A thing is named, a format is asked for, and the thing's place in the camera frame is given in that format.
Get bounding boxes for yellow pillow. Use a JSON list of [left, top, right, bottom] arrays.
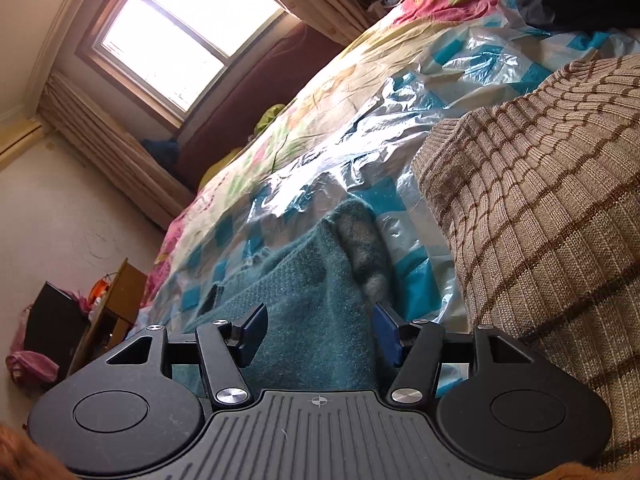
[[197, 147, 244, 194]]

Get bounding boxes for brown striped ribbed sweater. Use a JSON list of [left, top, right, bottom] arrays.
[[412, 54, 640, 472]]

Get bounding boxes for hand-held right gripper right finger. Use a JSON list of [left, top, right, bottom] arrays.
[[374, 301, 540, 406]]

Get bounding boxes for brown fuzzy clothing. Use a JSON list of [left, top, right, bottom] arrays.
[[0, 422, 640, 480]]

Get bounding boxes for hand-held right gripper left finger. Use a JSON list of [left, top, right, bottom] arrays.
[[100, 304, 269, 407]]

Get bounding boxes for floral bed quilt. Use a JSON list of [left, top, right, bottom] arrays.
[[142, 0, 512, 307]]

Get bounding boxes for black box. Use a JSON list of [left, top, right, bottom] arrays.
[[23, 281, 92, 367]]

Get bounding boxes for orange item on desk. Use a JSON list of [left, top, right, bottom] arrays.
[[87, 272, 119, 309]]

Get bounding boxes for window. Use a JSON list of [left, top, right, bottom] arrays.
[[75, 0, 307, 134]]

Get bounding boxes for pink plastic bag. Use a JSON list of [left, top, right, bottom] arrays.
[[5, 350, 61, 387]]

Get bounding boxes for dark red sofa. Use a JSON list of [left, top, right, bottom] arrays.
[[172, 20, 347, 194]]

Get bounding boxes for teal knitted sweater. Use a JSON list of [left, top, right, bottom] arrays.
[[192, 199, 402, 397]]

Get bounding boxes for wooden desk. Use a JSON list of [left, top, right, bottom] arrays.
[[67, 257, 149, 377]]

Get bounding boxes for blue cloth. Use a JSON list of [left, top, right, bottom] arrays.
[[140, 137, 182, 172]]

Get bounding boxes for green pillow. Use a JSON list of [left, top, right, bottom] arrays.
[[252, 102, 287, 137]]

